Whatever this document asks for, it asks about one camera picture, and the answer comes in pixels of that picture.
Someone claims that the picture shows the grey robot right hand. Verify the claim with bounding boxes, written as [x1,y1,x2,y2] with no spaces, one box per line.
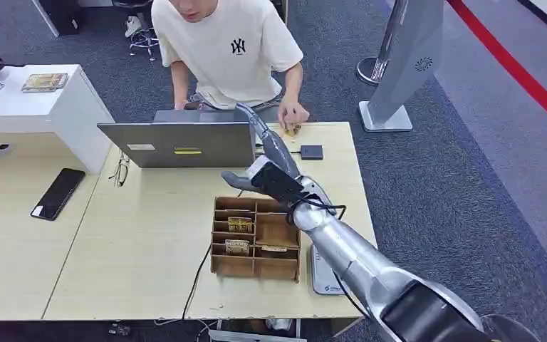
[221,103,302,192]

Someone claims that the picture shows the person's left hand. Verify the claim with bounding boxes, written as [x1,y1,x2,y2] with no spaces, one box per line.
[276,102,311,132]

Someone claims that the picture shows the small black hub box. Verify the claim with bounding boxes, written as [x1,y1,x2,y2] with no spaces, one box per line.
[299,145,325,161]

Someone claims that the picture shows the grey laptop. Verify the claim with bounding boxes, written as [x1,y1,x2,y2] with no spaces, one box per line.
[97,108,259,170]

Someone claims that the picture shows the person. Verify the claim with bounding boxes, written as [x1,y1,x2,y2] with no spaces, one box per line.
[150,0,311,130]

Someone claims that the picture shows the chrome base stool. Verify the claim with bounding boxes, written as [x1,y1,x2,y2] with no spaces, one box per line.
[112,0,161,63]

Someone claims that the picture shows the eyeglasses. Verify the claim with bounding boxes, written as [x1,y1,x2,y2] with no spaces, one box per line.
[108,150,131,189]

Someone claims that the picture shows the chrome stanchion with round base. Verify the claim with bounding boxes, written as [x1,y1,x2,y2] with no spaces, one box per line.
[355,0,410,87]

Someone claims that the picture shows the white shoe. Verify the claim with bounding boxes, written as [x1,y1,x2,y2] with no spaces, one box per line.
[124,15,144,38]

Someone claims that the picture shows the white cabinet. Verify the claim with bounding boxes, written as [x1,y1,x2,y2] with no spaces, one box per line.
[0,64,116,175]

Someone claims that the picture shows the wooden card box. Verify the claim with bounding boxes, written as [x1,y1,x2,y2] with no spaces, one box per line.
[209,196,302,284]

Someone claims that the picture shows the grey standing kiosk panel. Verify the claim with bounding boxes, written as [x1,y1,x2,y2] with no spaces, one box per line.
[358,0,444,133]

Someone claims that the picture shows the card pile in clear case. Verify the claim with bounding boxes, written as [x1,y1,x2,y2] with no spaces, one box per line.
[21,72,70,94]

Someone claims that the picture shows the grey flat card reader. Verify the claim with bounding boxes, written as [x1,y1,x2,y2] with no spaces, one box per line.
[311,244,348,296]

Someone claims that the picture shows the black floor cabinet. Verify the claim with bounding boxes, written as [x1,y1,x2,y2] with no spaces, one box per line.
[31,0,87,38]

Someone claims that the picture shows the black smartphone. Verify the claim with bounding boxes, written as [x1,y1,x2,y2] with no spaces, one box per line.
[30,167,87,222]

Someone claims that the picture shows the black power strip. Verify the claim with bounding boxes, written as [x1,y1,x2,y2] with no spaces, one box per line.
[107,323,134,338]

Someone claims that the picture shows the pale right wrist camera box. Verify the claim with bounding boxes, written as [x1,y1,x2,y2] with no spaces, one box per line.
[246,155,306,204]

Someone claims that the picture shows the black power cable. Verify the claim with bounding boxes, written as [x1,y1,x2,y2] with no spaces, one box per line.
[181,190,246,321]

